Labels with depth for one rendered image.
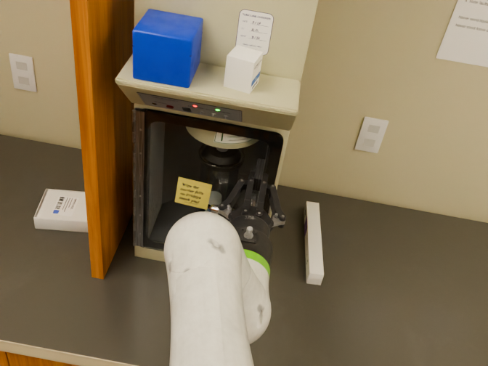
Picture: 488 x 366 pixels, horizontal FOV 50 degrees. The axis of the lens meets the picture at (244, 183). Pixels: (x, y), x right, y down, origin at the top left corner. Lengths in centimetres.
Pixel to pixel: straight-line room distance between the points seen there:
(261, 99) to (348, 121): 67
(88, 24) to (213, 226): 43
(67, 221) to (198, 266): 83
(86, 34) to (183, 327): 55
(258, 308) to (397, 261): 81
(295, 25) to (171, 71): 23
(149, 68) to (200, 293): 44
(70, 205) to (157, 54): 68
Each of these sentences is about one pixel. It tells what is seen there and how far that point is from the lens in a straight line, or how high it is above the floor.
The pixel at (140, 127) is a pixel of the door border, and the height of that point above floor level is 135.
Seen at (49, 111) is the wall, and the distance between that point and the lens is 175.
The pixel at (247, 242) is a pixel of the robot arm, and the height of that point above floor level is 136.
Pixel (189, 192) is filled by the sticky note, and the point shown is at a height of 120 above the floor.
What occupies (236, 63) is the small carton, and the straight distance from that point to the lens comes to 92.
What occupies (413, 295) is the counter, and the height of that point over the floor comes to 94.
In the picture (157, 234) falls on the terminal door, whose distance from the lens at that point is 130.
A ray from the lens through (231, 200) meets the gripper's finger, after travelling 98.
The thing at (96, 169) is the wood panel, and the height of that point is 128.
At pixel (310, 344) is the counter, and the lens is 128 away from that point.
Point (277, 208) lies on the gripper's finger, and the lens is 99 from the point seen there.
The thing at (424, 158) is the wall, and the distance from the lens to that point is 166.
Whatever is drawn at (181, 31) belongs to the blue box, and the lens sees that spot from 91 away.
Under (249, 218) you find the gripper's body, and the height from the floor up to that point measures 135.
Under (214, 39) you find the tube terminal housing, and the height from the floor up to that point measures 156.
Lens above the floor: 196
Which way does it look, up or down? 39 degrees down
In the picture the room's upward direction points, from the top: 9 degrees clockwise
